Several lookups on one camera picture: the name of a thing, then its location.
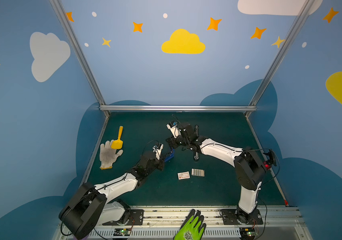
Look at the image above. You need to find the red white staple box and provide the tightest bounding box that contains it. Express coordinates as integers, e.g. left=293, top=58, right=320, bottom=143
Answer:
left=178, top=172, right=190, bottom=180

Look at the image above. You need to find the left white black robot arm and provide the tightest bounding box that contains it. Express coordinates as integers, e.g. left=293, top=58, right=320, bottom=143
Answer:
left=59, top=148, right=164, bottom=240

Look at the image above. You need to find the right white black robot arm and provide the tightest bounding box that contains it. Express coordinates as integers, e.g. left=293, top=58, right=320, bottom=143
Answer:
left=166, top=136, right=268, bottom=214

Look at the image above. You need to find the yellow plastic scoop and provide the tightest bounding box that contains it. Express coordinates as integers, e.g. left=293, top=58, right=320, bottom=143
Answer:
left=111, top=126, right=123, bottom=150

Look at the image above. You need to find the white fabric glove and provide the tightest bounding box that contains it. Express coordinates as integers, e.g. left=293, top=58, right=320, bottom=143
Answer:
left=99, top=140, right=123, bottom=170

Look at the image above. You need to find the green black work glove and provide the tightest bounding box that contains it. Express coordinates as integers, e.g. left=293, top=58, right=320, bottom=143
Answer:
left=174, top=209, right=207, bottom=240

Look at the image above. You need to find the red emergency stop button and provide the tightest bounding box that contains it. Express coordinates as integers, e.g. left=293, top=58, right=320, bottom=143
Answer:
left=264, top=162, right=273, bottom=169

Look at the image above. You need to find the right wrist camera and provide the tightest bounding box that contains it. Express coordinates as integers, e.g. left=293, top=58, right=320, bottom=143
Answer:
left=166, top=121, right=197, bottom=138

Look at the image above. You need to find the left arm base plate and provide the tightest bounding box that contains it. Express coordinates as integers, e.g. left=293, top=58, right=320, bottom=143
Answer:
left=102, top=210, right=144, bottom=226

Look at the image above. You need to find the aluminium frame crossbar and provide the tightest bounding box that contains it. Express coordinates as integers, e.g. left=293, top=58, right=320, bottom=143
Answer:
left=99, top=105, right=257, bottom=112

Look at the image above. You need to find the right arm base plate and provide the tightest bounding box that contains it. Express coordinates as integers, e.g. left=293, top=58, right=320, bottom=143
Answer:
left=220, top=209, right=264, bottom=225

